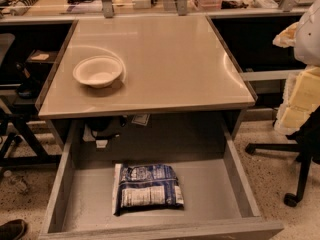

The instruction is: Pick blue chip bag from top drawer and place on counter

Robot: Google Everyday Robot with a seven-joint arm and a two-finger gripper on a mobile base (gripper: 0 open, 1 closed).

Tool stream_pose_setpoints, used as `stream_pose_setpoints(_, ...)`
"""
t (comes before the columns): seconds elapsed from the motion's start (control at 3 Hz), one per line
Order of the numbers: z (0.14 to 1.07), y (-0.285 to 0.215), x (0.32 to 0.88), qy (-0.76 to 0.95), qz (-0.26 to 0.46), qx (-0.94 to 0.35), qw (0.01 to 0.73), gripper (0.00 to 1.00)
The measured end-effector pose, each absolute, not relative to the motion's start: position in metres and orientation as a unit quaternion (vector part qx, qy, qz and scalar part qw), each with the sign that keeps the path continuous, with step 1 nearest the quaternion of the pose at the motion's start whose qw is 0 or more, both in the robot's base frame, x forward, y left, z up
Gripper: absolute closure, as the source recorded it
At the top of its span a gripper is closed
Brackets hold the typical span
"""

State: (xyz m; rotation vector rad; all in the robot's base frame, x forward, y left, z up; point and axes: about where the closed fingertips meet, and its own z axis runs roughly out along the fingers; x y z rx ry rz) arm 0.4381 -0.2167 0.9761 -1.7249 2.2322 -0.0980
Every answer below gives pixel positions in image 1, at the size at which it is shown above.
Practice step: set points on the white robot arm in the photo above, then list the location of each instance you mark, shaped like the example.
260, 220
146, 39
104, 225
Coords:
307, 37

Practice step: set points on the blue chip bag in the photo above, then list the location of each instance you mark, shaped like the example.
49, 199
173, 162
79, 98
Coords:
145, 186

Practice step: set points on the black shoe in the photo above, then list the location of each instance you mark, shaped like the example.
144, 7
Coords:
13, 230

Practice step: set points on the black office chair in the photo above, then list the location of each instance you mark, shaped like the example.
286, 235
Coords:
308, 147

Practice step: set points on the white paper bowl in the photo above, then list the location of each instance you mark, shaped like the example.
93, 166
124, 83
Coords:
98, 71

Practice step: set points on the grey counter cabinet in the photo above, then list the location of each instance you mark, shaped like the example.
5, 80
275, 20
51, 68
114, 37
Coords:
172, 63

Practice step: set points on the grey open drawer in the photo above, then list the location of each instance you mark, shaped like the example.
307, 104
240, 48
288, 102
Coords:
218, 201

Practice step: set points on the black stand left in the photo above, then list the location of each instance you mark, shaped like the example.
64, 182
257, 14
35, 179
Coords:
28, 90

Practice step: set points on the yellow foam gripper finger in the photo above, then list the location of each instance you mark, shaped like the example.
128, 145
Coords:
286, 38
301, 97

